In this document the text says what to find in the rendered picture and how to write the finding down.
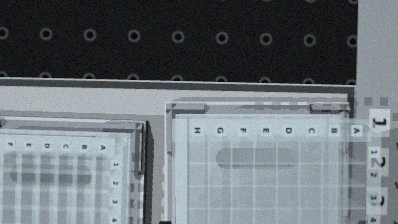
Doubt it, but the white well plate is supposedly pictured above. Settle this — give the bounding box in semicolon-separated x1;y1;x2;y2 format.
0;128;132;224

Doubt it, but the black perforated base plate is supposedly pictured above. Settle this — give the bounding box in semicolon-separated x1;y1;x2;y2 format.
0;0;358;85

